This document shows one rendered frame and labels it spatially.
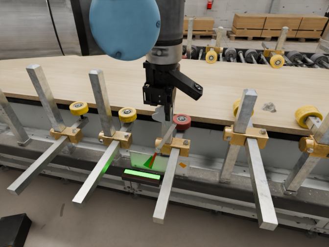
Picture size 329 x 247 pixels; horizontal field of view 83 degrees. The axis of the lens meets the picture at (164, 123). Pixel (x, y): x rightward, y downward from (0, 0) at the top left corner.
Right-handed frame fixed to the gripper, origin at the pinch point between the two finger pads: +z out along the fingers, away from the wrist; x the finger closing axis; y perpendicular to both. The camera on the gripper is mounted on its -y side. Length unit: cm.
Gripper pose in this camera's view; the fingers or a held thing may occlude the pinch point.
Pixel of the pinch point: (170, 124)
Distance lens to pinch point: 58.6
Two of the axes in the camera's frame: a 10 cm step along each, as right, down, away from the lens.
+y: -9.8, -1.3, 1.8
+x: -2.2, 5.8, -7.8
